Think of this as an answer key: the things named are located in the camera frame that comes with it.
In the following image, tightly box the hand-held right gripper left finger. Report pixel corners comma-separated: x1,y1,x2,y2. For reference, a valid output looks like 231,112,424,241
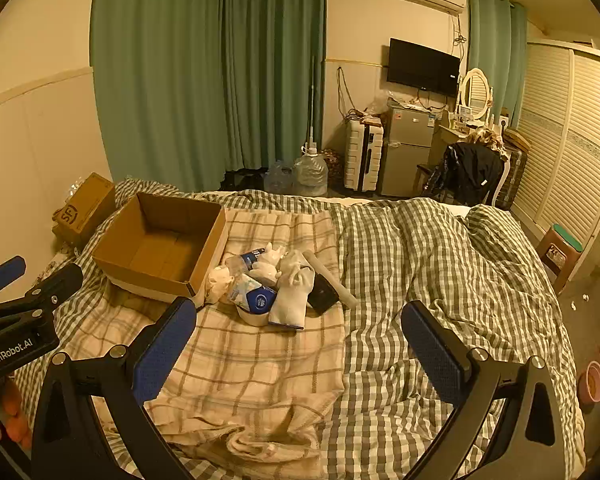
30,296,199,480

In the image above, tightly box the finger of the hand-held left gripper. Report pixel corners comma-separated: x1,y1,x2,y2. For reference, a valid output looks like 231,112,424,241
0,255,27,307
10,262,85,319

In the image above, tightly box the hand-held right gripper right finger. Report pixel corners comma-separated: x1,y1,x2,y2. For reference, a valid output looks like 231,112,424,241
401,300,568,480

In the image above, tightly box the white bowl with blue label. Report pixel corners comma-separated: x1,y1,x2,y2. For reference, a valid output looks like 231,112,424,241
236,285,281,327

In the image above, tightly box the clear plastic container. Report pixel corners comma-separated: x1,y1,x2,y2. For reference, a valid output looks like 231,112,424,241
224,248,266,275

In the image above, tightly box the white tube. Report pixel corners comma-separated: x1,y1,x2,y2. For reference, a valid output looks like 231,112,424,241
301,250,359,309

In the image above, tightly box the black container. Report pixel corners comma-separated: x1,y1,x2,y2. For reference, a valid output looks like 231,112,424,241
307,274,341,317

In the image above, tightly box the white plush toy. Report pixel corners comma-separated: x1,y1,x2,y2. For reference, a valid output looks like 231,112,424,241
252,242,287,286

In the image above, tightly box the white sock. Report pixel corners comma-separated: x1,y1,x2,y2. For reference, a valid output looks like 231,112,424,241
268,251,315,331

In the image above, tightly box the person's left hand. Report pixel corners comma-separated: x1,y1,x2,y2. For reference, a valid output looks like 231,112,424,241
0,380,33,453

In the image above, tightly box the floral bed sheet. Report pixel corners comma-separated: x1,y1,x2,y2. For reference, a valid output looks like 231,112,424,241
29,251,77,288

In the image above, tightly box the closed printed cardboard box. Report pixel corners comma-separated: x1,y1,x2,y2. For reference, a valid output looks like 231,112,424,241
52,172,117,249

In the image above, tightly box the green checked duvet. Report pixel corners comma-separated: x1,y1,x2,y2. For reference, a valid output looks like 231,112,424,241
10,177,587,480

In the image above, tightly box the beige plaid blanket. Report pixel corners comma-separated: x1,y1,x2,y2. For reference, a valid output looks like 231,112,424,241
94,207,349,467

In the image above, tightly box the green-topped stool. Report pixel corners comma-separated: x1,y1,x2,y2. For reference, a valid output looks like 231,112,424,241
535,223,584,294

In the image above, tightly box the pink bowl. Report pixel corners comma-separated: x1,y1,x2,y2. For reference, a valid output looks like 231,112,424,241
577,360,600,405

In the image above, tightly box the black jacket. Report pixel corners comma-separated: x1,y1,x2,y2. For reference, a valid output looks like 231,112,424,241
432,142,504,206

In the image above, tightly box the small silver fridge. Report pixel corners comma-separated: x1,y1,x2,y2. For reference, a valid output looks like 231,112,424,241
379,104,439,199

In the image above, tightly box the brown checked bag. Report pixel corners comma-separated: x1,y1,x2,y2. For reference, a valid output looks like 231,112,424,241
494,129,531,212

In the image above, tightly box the white ribbed suitcase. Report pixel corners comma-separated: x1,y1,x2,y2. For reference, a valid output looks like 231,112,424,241
343,119,385,193

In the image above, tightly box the crushed clear water jug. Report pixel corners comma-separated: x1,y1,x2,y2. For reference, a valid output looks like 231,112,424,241
264,159,296,195

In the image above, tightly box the white dressing table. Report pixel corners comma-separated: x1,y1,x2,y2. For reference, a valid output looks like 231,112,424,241
427,122,487,167

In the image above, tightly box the large clear water jug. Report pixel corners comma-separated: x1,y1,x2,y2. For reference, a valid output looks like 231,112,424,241
293,143,330,197

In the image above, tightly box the white louvered wardrobe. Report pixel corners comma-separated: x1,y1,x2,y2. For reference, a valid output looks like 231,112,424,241
509,37,600,267

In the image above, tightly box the white oval mirror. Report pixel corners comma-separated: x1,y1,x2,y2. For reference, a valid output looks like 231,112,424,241
457,67,495,124

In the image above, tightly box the wide green curtain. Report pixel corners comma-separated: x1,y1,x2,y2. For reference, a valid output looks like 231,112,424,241
90,0,329,194

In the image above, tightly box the narrow green curtain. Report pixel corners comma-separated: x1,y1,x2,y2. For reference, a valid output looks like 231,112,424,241
467,0,529,129

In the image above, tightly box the black wall television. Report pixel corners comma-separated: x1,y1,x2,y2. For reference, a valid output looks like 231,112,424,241
386,37,461,97

